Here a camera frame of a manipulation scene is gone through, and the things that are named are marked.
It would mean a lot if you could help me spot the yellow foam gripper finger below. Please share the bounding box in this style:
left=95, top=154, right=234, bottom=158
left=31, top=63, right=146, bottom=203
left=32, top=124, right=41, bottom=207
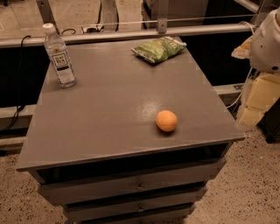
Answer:
left=238, top=73, right=280, bottom=126
left=231, top=37, right=252, bottom=60

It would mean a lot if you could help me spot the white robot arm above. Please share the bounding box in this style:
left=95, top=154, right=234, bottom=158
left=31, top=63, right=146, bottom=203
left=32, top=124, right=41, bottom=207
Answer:
left=231, top=8, right=280, bottom=126

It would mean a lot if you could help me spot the green chip bag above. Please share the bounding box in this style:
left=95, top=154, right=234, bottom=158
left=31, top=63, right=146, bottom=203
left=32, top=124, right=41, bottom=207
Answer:
left=131, top=37, right=186, bottom=64

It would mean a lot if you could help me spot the orange fruit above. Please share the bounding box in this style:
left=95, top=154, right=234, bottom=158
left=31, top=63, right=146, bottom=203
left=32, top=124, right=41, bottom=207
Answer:
left=156, top=110, right=178, bottom=132

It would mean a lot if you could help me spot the black cable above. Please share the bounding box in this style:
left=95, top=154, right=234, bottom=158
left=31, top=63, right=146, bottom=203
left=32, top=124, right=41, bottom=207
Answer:
left=0, top=34, right=32, bottom=132

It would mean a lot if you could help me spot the clear plastic water bottle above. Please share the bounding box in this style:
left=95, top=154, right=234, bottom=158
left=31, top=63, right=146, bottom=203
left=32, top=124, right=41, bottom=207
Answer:
left=43, top=23, right=77, bottom=88

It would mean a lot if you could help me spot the metal railing bar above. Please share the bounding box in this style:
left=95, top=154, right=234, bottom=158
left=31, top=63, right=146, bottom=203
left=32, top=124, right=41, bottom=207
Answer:
left=0, top=23, right=257, bottom=49

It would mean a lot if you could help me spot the white power strip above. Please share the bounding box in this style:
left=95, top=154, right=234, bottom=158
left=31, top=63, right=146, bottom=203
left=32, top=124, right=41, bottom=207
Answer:
left=81, top=25, right=104, bottom=33

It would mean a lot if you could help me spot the white cable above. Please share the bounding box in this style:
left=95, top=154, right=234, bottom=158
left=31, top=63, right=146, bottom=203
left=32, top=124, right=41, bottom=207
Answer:
left=226, top=68, right=254, bottom=109

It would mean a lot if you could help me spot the grey drawer cabinet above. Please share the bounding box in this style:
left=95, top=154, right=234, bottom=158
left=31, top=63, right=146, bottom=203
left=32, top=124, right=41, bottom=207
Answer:
left=17, top=41, right=243, bottom=224

